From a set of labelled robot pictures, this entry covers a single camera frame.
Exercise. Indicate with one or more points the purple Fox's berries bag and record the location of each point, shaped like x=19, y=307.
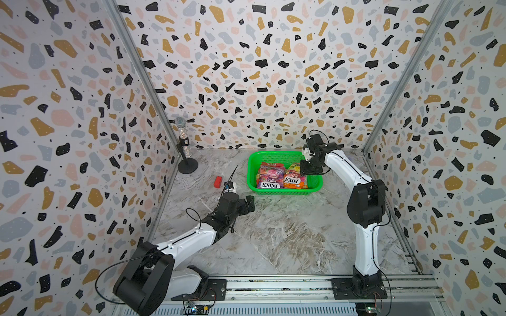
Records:
x=270, y=176

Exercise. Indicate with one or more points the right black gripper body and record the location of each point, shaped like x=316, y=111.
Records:
x=308, y=168

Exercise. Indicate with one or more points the black microphone stand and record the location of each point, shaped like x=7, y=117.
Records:
x=188, y=164

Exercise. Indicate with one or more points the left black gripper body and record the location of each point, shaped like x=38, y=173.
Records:
x=240, y=209

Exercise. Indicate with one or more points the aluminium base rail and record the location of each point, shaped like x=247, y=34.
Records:
x=311, y=295

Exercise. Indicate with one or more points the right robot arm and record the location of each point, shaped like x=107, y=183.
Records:
x=366, y=208

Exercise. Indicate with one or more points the orange Fox's fruits bag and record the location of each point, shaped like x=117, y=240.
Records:
x=293, y=178

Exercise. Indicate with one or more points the green plastic basket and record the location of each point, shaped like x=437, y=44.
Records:
x=315, y=183

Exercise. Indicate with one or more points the red block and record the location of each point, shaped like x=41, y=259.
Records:
x=218, y=181

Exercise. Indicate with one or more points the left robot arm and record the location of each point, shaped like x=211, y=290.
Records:
x=151, y=276

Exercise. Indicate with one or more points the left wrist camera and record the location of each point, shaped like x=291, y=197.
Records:
x=229, y=187

